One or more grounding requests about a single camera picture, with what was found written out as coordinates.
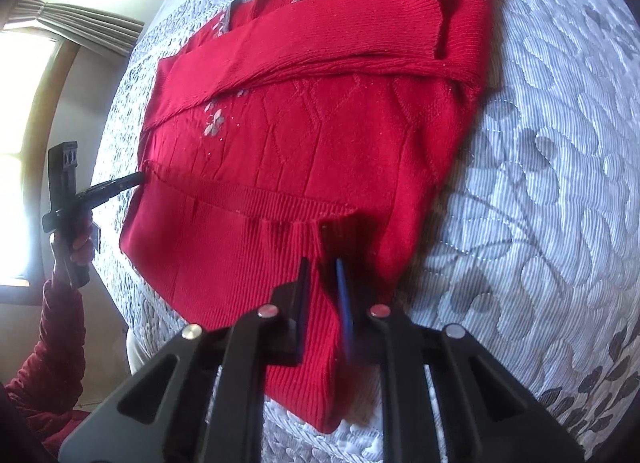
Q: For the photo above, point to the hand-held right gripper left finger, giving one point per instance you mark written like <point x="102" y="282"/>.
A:
<point x="300" y="323"/>

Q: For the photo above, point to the grey leaf-print quilt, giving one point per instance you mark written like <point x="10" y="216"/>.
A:
<point x="540" y="193"/>

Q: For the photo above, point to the person's left forearm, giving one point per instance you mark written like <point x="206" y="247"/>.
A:
<point x="45" y="368"/>

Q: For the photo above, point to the grey curtain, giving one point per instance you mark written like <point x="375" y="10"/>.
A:
<point x="80" y="25"/>

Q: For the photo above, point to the wood-framed window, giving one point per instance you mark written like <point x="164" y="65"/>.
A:
<point x="25" y="143"/>

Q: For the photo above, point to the person's left hand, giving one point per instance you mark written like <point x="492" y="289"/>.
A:
<point x="82" y="248"/>

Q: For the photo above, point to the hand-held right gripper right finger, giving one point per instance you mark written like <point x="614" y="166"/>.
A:
<point x="345" y="313"/>

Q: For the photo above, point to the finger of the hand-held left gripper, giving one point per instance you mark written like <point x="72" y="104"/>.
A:
<point x="117" y="193"/>
<point x="117" y="181"/>

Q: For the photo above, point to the red knit sweater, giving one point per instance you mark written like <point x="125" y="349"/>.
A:
<point x="320" y="133"/>

